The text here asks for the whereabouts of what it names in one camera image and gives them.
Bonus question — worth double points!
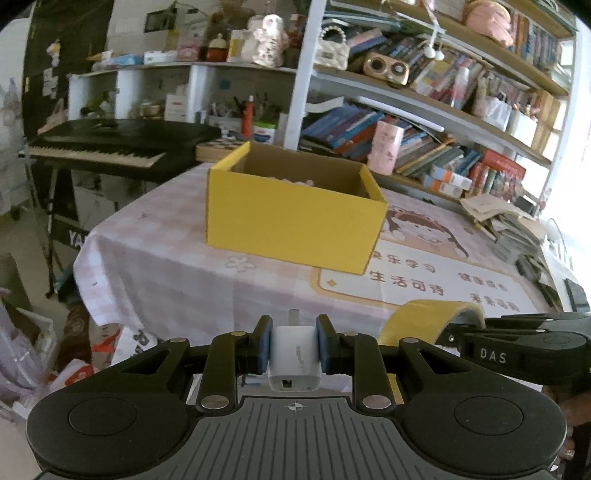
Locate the red boxed book set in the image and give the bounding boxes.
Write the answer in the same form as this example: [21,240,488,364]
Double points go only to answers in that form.
[468,150,527,201]

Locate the white jar with green lid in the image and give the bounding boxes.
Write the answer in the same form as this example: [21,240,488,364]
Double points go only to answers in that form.
[253,121,278,144]

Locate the white ceramic figurine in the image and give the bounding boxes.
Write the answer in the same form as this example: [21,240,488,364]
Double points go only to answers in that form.
[249,15,289,68]

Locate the keyboard stand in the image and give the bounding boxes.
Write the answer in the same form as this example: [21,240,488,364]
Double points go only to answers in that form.
[41,161,98,298]

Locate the yellow tape roll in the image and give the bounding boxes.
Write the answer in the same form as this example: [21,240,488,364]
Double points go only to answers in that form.
[378,299,486,402]

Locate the orange and white carton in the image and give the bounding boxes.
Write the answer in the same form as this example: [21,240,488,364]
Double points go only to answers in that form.
[424,178,465,197]
[431,168,472,191]

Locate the orange and white plastic bag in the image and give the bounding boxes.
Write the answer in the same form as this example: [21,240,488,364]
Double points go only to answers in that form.
[55,323,162,393]

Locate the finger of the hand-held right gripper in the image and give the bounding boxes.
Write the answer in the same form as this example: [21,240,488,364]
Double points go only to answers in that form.
[482,312,591,329]
[441,322,555,348]

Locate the black smartphone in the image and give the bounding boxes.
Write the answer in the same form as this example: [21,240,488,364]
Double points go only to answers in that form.
[564,278,591,312]

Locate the pink printed cylinder cup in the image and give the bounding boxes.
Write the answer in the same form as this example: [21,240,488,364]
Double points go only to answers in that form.
[367,121,404,175]

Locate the white charger plug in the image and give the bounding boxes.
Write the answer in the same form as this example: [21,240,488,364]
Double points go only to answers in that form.
[267,308,322,393]

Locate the small pink box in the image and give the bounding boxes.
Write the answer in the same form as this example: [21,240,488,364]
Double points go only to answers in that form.
[177,37,201,61]

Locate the row of colourful books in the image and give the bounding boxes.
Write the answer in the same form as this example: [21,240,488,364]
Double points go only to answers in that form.
[300,104,483,185]
[346,28,555,134]
[434,0,578,88]

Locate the checkered game board box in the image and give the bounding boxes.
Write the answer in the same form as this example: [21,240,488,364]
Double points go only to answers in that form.
[196,138,245,162]

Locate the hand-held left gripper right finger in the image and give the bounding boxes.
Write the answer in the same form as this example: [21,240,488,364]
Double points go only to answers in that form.
[316,314,485,416]

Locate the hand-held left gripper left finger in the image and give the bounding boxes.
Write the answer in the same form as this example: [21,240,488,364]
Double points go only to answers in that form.
[106,315,273,416]

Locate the white storage bin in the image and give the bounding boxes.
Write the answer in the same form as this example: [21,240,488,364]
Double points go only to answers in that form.
[508,108,539,144]

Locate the black picture frame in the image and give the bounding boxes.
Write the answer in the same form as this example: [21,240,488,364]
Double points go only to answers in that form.
[144,10,177,33]

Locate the white box with red label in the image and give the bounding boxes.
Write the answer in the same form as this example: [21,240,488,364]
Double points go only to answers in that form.
[165,95,188,121]

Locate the pile of papers and books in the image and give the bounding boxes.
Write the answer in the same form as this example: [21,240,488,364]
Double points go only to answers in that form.
[461,194,568,296]

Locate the white bookshelf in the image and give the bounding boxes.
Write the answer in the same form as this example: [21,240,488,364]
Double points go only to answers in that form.
[68,0,580,217]

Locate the black electronic keyboard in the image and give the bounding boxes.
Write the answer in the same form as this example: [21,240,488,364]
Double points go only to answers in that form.
[21,119,222,178]

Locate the wooden retro speaker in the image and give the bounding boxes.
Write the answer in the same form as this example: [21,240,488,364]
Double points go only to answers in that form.
[362,51,411,86]

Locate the pale lilac plastic bag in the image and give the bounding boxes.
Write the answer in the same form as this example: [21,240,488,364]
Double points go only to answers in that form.
[0,288,56,418]

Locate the pale pink stuffed pillow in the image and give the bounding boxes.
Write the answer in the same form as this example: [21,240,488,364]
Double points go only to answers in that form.
[464,0,513,44]

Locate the pink and blue gradient bottle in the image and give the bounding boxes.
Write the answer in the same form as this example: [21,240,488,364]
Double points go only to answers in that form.
[450,66,469,108]

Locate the white pompom cord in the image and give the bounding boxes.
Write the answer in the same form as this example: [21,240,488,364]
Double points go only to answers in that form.
[422,0,446,61]

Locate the white quilted handbag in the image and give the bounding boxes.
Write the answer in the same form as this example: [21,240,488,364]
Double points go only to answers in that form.
[316,25,349,70]

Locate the red round jar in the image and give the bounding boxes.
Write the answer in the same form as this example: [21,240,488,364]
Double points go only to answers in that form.
[206,33,229,63]

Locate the dark door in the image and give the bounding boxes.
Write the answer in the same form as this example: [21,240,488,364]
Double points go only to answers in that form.
[23,0,115,134]

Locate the yellow cardboard box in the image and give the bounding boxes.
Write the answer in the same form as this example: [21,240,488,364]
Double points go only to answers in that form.
[205,141,389,277]

